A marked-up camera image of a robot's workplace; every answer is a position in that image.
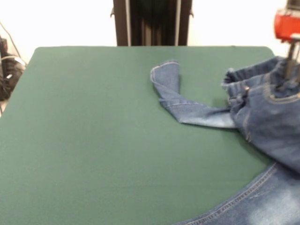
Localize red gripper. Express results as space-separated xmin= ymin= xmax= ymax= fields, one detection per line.
xmin=274 ymin=8 xmax=300 ymax=83

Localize blue denim jeans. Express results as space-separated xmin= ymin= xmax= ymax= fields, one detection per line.
xmin=149 ymin=56 xmax=300 ymax=225

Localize dark green table cloth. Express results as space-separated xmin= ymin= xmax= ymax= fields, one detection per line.
xmin=0 ymin=45 xmax=300 ymax=225

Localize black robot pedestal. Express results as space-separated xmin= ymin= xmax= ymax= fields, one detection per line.
xmin=109 ymin=0 xmax=195 ymax=47

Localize white cable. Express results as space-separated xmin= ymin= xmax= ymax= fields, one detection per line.
xmin=0 ymin=54 xmax=26 ymax=71

